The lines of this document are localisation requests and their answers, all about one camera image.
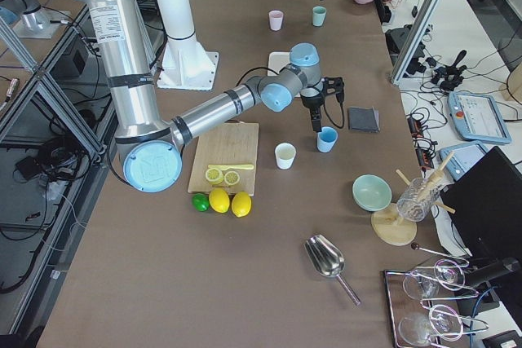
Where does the wine glass rack tray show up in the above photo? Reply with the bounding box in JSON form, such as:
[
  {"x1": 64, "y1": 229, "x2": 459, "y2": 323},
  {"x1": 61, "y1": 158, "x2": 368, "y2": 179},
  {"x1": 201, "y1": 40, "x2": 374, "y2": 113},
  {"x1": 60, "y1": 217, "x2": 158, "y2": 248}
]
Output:
[{"x1": 383, "y1": 258, "x2": 489, "y2": 347}]

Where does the cream cup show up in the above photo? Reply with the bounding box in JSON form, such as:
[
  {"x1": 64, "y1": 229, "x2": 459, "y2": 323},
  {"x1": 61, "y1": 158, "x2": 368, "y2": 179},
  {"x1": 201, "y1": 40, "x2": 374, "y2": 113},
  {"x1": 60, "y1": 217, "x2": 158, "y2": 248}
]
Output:
[{"x1": 274, "y1": 143, "x2": 297, "y2": 170}]

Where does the grey folded cloth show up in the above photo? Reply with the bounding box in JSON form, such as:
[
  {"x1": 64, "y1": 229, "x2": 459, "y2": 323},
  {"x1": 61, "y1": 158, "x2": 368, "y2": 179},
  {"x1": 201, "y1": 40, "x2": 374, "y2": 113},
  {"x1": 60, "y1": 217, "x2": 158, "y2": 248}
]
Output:
[{"x1": 347, "y1": 107, "x2": 380, "y2": 133}]

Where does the metal scoop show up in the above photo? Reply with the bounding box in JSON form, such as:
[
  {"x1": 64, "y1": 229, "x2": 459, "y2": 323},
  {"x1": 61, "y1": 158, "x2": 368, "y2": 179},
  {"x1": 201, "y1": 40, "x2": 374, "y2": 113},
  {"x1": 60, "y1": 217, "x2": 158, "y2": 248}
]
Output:
[{"x1": 304, "y1": 234, "x2": 361, "y2": 306}]

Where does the black laptop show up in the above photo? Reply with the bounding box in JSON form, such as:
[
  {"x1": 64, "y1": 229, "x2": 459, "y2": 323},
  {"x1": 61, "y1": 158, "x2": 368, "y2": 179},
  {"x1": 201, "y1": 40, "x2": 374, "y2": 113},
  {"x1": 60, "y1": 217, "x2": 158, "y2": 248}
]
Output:
[{"x1": 442, "y1": 147, "x2": 521, "y2": 260}]

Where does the green bowl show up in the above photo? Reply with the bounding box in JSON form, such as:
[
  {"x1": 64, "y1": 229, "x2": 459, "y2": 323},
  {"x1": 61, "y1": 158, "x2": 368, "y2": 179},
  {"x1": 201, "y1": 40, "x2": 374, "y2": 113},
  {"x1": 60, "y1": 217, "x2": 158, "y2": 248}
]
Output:
[{"x1": 352, "y1": 174, "x2": 392, "y2": 212}]

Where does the yellow plastic knife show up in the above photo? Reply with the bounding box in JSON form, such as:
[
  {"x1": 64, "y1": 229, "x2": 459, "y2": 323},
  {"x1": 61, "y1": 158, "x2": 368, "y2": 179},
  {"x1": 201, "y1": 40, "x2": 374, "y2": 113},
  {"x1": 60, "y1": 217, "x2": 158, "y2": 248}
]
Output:
[{"x1": 207, "y1": 164, "x2": 254, "y2": 171}]

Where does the blue cup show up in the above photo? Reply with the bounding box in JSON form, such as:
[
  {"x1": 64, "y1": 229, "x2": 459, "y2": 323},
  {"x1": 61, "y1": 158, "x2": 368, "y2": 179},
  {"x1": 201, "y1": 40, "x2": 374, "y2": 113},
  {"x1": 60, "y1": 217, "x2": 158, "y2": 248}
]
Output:
[{"x1": 316, "y1": 126, "x2": 338, "y2": 153}]

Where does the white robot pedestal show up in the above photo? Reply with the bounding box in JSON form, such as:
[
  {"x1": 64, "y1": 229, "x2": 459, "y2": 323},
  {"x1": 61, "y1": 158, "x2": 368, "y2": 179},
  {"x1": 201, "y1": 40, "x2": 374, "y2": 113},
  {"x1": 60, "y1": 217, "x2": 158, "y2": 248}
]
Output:
[{"x1": 157, "y1": 0, "x2": 219, "y2": 91}]

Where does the whole yellow lemon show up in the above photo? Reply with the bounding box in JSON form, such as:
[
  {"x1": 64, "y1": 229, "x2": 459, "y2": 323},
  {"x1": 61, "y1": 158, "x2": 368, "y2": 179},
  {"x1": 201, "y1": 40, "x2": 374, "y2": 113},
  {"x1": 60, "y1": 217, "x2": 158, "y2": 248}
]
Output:
[
  {"x1": 208, "y1": 188, "x2": 230, "y2": 214},
  {"x1": 232, "y1": 192, "x2": 252, "y2": 218}
]

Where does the wooden cutting board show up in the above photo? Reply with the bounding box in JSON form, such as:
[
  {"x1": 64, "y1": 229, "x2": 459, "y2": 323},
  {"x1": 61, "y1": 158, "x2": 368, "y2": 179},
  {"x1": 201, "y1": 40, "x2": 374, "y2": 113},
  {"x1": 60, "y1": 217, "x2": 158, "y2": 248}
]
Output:
[{"x1": 188, "y1": 122, "x2": 259, "y2": 196}]

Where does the green cup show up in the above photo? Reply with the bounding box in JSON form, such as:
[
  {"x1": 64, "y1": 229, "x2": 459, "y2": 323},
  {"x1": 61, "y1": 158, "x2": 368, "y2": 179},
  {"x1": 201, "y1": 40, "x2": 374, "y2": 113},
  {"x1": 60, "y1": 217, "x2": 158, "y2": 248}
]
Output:
[{"x1": 312, "y1": 6, "x2": 327, "y2": 27}]

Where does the aluminium frame post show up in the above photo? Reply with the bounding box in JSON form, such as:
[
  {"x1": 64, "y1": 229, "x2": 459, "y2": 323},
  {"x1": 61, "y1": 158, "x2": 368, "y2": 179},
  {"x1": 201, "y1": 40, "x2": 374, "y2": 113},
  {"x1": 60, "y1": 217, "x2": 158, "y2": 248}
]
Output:
[{"x1": 390, "y1": 0, "x2": 440, "y2": 86}]

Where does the blue teach pendant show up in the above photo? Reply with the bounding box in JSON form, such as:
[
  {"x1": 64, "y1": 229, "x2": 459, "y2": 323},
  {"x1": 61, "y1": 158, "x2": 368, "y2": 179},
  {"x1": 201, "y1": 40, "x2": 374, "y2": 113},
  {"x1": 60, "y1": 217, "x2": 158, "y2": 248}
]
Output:
[
  {"x1": 439, "y1": 141, "x2": 488, "y2": 180},
  {"x1": 448, "y1": 91, "x2": 511, "y2": 145}
]

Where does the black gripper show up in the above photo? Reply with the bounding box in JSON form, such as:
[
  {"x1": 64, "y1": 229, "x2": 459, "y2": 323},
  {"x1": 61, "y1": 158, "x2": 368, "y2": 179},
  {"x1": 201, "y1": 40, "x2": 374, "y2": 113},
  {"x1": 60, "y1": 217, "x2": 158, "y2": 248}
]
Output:
[{"x1": 300, "y1": 0, "x2": 325, "y2": 133}]

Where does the pink cup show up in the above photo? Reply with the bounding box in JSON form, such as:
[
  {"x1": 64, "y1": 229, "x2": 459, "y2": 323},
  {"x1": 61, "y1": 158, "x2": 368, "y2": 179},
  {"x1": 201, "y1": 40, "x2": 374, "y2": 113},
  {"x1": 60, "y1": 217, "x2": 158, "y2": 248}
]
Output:
[{"x1": 268, "y1": 10, "x2": 284, "y2": 31}]

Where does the green lime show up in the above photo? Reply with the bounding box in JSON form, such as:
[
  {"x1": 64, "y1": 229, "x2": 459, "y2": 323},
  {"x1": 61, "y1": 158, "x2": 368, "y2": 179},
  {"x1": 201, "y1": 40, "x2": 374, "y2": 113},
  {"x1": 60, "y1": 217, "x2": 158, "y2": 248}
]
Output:
[{"x1": 191, "y1": 193, "x2": 210, "y2": 212}]

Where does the clear textured glass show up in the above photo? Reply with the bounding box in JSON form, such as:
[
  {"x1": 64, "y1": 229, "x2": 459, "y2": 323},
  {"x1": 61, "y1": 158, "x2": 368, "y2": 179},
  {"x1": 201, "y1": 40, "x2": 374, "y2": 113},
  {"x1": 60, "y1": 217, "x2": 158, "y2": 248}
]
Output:
[{"x1": 396, "y1": 178, "x2": 440, "y2": 222}]

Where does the wooden cup tree stand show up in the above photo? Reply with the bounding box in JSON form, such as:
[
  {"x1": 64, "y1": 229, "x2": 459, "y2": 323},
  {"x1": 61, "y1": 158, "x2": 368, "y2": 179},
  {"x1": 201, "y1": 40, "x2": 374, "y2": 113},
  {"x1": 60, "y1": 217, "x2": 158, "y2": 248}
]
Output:
[{"x1": 371, "y1": 152, "x2": 455, "y2": 246}]

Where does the cream rabbit tray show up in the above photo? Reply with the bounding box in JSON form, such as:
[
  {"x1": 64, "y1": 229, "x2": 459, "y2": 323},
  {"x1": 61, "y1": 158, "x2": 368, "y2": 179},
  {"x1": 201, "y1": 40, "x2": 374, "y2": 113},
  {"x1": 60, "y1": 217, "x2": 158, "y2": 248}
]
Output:
[{"x1": 267, "y1": 51, "x2": 291, "y2": 76}]

